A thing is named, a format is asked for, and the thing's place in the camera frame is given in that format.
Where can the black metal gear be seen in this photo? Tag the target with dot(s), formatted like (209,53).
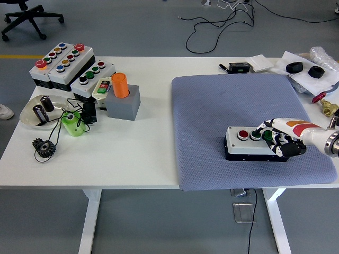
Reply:
(49,152)

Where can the button box with selector knob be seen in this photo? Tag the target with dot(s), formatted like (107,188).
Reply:
(79,89)
(238,148)

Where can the silver floor socket box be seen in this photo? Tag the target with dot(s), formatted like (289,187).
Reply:
(238,193)

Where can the orange ribbed cylinder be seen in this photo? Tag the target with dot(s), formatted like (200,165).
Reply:
(119,86)

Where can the grey-blue textured mat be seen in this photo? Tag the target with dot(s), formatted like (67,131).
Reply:
(212,111)

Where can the black striped capacitor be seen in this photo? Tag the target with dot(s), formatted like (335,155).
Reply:
(41,113)

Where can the black module with green terminal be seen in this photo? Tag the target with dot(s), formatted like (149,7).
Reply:
(238,67)

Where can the five-button box with red mushroom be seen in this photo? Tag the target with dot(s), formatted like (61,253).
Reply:
(79,60)
(35,76)

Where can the black power adapter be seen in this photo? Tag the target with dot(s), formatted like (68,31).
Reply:
(89,112)

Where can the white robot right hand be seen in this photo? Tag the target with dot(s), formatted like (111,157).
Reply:
(291,127)

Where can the dark brown capacitor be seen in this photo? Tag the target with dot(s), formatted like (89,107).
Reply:
(47,104)

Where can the black office chair base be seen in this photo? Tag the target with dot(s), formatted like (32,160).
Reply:
(25,12)

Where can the shiny metal bowl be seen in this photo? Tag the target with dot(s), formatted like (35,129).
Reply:
(27,114)

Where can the white table leg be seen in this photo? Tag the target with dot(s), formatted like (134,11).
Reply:
(278,225)
(90,225)

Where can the grey cube block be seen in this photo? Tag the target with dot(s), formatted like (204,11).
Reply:
(121,109)

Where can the green plastic cylinder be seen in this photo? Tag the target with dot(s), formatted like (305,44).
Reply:
(74,127)

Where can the cream red-green switch box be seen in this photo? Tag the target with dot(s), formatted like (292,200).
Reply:
(99,96)

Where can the silver floor outlet cover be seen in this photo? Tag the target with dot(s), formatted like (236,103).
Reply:
(243,213)

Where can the white paper sheet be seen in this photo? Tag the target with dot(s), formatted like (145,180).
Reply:
(304,78)

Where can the white wall switch plate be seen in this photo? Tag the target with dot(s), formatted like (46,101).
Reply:
(260,63)

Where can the clear bubble wrap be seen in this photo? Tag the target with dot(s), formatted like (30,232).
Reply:
(321,56)

